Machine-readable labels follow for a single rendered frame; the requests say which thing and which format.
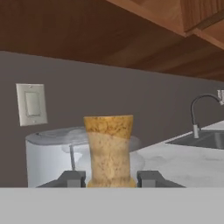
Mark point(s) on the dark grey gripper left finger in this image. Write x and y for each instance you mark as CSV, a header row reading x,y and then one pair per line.
x,y
71,178

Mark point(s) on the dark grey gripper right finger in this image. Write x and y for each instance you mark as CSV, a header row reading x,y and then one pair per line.
x,y
151,178

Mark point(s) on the tan speckled shaker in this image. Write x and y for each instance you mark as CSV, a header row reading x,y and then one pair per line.
x,y
109,151

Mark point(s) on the white mixing bowl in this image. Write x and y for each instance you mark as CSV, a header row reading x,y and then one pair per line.
x,y
54,157

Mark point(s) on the grey metal sink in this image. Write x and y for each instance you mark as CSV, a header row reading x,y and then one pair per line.
x,y
204,140

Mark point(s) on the black curved sink tap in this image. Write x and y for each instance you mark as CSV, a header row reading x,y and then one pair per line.
x,y
201,112

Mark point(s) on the white wall light switch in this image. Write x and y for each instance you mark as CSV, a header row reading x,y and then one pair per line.
x,y
31,104

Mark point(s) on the brown wooden wall cabinet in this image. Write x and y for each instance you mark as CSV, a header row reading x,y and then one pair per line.
x,y
122,32

